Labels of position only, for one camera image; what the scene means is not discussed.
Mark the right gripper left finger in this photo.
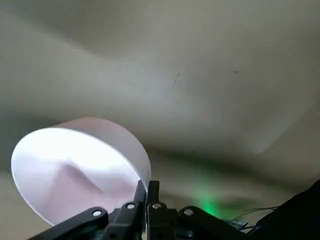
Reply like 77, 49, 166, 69
29, 180, 147, 240

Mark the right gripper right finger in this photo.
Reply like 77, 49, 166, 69
146, 179, 251, 240

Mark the pink bowl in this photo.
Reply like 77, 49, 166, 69
10, 116, 153, 227

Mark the black backdrop cloth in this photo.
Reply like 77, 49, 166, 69
257, 178, 320, 240

